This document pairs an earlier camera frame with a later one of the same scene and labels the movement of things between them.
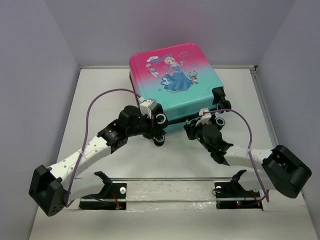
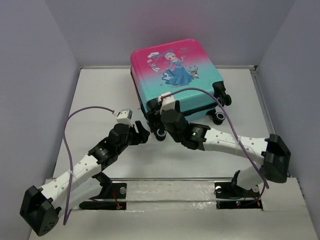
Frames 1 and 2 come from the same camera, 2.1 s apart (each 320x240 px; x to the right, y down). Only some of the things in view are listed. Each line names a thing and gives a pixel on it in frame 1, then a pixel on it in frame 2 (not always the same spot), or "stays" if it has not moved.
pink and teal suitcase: x=181 y=80 stays
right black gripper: x=190 y=128 → x=155 y=117
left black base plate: x=111 y=190 stays
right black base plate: x=233 y=195 stays
